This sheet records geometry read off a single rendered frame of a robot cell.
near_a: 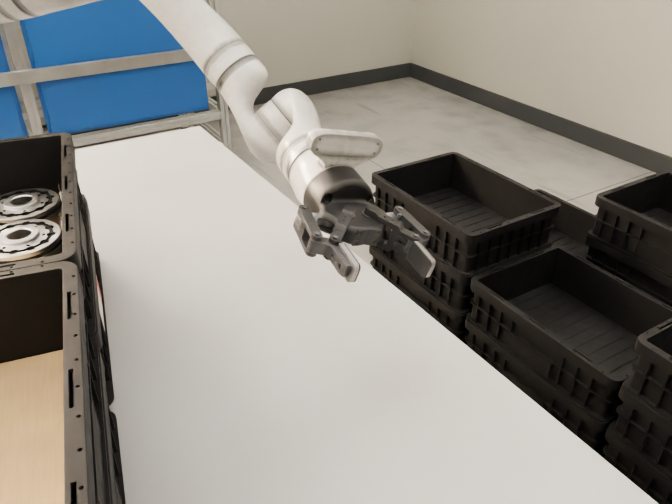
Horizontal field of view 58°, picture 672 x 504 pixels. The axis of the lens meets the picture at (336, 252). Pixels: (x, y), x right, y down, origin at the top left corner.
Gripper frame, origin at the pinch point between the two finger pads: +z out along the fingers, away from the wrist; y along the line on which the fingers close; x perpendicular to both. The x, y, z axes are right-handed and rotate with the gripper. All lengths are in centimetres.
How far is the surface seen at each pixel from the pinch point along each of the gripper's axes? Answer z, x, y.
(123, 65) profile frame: -223, -69, -20
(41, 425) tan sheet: -2.3, -18.8, 31.1
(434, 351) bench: -5.6, -20.3, -19.1
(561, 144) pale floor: -175, -65, -246
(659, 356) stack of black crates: 3, -20, -61
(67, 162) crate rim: -42, -13, 25
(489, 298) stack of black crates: -33, -38, -62
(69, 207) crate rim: -28.0, -11.4, 26.1
